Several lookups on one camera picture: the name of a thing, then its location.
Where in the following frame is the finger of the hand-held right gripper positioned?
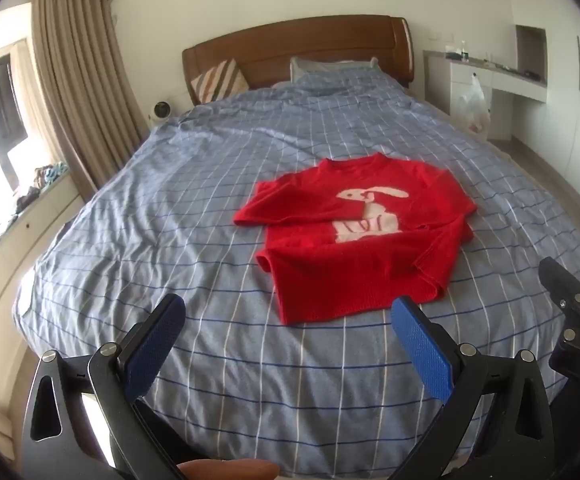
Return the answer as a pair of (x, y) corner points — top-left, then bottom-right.
(538, 256), (580, 313)

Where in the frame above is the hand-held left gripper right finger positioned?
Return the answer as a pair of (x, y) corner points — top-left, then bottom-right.
(387, 296), (555, 480)

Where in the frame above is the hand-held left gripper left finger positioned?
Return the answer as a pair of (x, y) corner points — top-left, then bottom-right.
(22, 293), (187, 480)

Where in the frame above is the red rabbit print sweater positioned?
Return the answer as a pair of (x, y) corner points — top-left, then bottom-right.
(233, 154), (478, 326)

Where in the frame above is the blue plaid duvet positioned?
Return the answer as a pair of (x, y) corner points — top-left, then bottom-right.
(12, 67), (580, 480)

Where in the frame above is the white drawer cabinet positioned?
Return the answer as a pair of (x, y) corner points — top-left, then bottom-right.
(0, 175), (87, 361)

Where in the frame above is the white wardrobe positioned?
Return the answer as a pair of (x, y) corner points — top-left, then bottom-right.
(507, 0), (580, 226)

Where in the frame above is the white plastic bag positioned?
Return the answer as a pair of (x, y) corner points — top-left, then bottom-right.
(457, 74), (491, 136)

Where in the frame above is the heap of mixed cloths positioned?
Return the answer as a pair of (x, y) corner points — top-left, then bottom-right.
(15, 161), (69, 210)

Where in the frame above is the white desk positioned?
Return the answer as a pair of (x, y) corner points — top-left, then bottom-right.
(422, 49), (548, 142)

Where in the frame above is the small round fan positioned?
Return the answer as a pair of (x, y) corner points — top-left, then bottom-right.
(147, 97), (181, 128)

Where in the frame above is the beige curtain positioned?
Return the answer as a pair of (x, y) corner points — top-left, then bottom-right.
(30, 0), (145, 206)

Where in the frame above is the striped cushion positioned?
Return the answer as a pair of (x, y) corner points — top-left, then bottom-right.
(190, 58), (249, 106)

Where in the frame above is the grey pillow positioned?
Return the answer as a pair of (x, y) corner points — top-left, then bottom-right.
(290, 56), (381, 83)

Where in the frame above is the wooden headboard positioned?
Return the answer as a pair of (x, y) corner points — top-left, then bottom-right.
(182, 15), (415, 106)

